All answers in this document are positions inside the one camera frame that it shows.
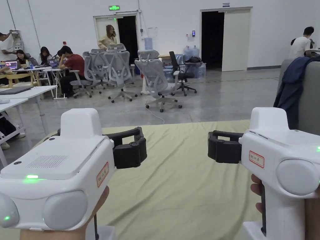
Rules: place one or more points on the green exit sign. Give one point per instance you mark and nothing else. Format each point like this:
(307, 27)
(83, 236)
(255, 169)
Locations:
(114, 8)

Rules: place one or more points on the person's left hand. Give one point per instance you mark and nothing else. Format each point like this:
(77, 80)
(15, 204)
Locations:
(55, 235)

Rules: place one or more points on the group of people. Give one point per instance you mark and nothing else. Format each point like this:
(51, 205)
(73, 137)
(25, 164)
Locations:
(21, 56)

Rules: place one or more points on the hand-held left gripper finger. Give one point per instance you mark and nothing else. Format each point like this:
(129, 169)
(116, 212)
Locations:
(132, 133)

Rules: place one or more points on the dark blue garment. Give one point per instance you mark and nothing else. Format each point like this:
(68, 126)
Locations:
(290, 82)

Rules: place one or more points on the group of water bottles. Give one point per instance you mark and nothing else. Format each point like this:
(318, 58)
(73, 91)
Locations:
(196, 61)

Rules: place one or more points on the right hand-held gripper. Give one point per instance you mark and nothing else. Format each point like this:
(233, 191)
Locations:
(282, 155)

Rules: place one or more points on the person's right hand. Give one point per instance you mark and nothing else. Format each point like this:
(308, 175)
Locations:
(313, 215)

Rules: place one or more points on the grey padded headboard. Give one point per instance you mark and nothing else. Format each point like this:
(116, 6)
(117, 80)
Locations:
(308, 95)

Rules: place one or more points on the row of tables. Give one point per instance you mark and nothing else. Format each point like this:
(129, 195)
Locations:
(32, 68)

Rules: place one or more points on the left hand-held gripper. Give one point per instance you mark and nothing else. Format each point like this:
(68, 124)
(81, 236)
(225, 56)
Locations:
(57, 175)

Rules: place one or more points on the bed with pale green sheet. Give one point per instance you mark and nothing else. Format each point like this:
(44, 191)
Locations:
(180, 190)

